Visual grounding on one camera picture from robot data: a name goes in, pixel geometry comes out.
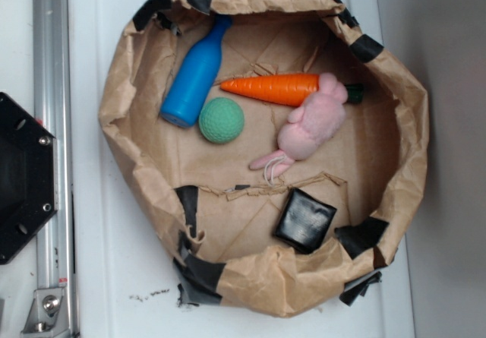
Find pink plush bunny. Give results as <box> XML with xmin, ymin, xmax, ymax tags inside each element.
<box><xmin>249</xmin><ymin>73</ymin><xmax>348</xmax><ymax>185</ymax></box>

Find green foam ball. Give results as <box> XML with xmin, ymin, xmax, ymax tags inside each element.
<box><xmin>198</xmin><ymin>97</ymin><xmax>245</xmax><ymax>144</ymax></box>

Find aluminium extrusion rail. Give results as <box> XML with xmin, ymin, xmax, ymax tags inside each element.
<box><xmin>33</xmin><ymin>0</ymin><xmax>80</xmax><ymax>337</ymax></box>

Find brown paper bag bin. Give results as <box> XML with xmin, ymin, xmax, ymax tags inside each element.
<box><xmin>99</xmin><ymin>0</ymin><xmax>429</xmax><ymax>317</ymax></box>

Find metal corner bracket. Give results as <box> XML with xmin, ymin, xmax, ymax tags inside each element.
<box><xmin>20</xmin><ymin>287</ymin><xmax>71</xmax><ymax>338</ymax></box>

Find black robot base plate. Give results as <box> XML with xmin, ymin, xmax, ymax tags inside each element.
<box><xmin>0</xmin><ymin>93</ymin><xmax>56</xmax><ymax>265</ymax></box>

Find orange toy carrot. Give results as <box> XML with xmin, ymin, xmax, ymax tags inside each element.
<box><xmin>220</xmin><ymin>72</ymin><xmax>364</xmax><ymax>107</ymax></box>

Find black box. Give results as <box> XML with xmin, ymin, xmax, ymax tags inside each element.
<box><xmin>273</xmin><ymin>188</ymin><xmax>337</xmax><ymax>254</ymax></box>

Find blue plastic bottle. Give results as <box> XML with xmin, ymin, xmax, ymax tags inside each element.
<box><xmin>160</xmin><ymin>14</ymin><xmax>232</xmax><ymax>128</ymax></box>

